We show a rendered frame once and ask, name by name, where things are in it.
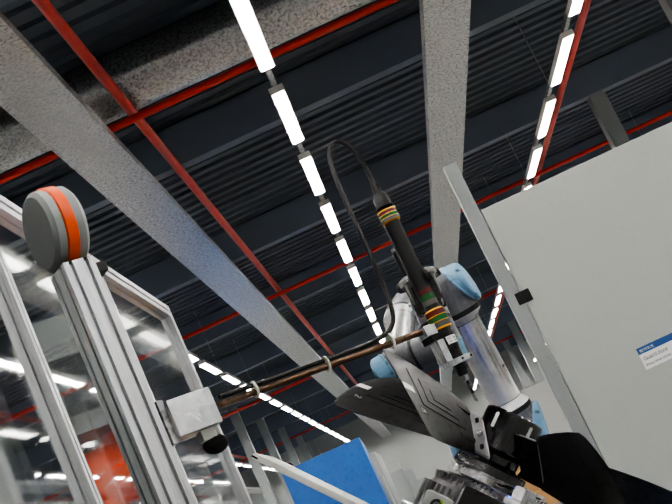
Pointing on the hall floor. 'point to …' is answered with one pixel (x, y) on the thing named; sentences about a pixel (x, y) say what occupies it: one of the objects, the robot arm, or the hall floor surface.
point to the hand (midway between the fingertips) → (416, 273)
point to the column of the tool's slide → (120, 384)
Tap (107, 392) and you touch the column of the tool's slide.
